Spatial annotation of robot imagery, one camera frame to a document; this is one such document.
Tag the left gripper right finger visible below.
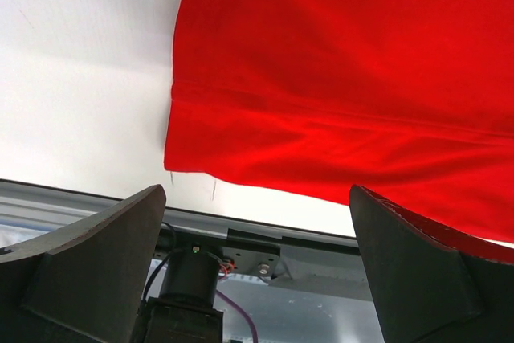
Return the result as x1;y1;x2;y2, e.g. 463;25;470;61
349;186;513;342

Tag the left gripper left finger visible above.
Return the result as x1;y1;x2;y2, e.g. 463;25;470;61
1;185;166;342

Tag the red t shirt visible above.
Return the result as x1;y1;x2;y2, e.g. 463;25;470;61
164;0;513;242

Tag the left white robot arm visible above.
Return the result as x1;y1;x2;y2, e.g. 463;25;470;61
1;181;513;342

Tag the aluminium rail frame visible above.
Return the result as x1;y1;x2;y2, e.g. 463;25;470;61
1;179;360;256

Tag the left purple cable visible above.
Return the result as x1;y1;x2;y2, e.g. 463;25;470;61
216;288;260;343

